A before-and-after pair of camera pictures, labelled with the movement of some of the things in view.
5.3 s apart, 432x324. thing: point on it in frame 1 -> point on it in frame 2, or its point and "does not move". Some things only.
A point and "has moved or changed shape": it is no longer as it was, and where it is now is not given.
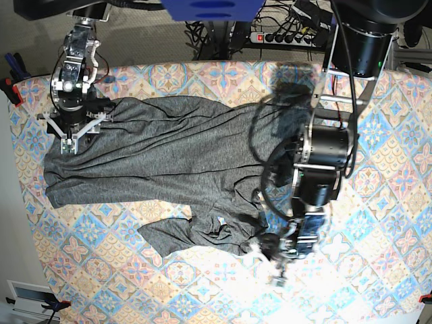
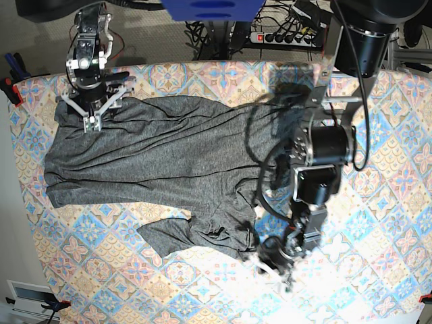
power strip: [285, 39] does not move
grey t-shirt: [183, 152] has moved or changed shape
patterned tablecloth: [370, 265] does not move
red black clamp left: [18, 73] does not move
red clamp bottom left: [55, 306] does not move
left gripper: [79, 107] -> [94, 91]
